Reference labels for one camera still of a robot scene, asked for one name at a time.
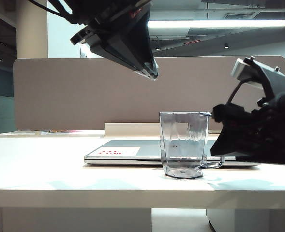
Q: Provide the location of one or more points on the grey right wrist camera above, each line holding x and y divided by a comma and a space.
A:
244, 71

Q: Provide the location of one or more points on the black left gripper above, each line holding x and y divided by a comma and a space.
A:
103, 26

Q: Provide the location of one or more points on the framed wall notice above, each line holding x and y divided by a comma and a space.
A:
82, 54

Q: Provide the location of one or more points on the white desk modesty panel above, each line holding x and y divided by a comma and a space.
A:
72, 221

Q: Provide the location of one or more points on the long white ceiling light strip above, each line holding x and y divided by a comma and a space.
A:
217, 23

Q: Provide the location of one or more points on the beige fabric desk divider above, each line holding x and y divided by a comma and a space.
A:
84, 96

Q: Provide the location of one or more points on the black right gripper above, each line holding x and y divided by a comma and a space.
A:
275, 128

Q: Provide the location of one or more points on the white red Nice Try sticker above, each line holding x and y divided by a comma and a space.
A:
115, 151

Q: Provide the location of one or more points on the silver Dell laptop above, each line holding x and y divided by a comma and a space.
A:
147, 151

